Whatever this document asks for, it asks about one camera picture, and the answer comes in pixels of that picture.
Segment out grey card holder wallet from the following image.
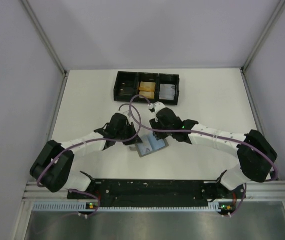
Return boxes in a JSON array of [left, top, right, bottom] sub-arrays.
[[129, 133, 169, 158]]

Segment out gold credit card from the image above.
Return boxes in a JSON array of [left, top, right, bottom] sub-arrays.
[[139, 91, 155, 99]]

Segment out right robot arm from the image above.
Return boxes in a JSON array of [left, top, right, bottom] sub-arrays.
[[148, 102, 278, 191]]

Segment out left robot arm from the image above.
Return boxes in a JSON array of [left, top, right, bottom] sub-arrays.
[[30, 111, 142, 193]]

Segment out silver cards in bin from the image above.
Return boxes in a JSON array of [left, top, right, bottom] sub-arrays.
[[159, 84, 176, 101]]

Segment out gold cards in bin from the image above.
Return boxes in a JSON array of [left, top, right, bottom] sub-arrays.
[[139, 81, 156, 92]]

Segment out dark cards in bin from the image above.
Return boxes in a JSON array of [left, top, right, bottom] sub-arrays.
[[119, 85, 135, 97]]

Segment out black right storage bin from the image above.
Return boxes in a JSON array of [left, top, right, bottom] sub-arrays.
[[155, 73, 180, 106]]

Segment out black middle storage bin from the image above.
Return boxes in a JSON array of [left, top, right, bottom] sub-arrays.
[[137, 72, 160, 102]]

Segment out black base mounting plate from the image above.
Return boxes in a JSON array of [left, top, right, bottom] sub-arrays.
[[67, 178, 246, 208]]

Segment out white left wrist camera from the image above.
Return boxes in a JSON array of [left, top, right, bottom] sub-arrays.
[[122, 110, 132, 119]]

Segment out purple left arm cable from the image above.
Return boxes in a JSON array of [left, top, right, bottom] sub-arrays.
[[36, 103, 143, 218]]

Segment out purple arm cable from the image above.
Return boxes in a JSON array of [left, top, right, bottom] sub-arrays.
[[129, 94, 280, 217], [36, 103, 143, 218]]

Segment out aluminium left frame post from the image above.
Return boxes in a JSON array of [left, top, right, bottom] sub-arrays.
[[19, 0, 70, 76]]

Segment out aluminium frame post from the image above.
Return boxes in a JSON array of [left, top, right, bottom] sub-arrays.
[[241, 0, 285, 72], [19, 0, 70, 76]]

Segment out aluminium front frame rail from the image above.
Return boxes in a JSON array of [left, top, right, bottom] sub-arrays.
[[22, 181, 285, 202]]

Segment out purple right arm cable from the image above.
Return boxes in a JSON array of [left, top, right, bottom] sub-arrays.
[[129, 94, 280, 217]]

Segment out grey slotted cable duct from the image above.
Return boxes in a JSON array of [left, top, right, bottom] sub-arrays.
[[33, 201, 227, 213]]

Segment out aluminium right frame post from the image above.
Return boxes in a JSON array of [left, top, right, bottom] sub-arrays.
[[241, 0, 285, 72]]

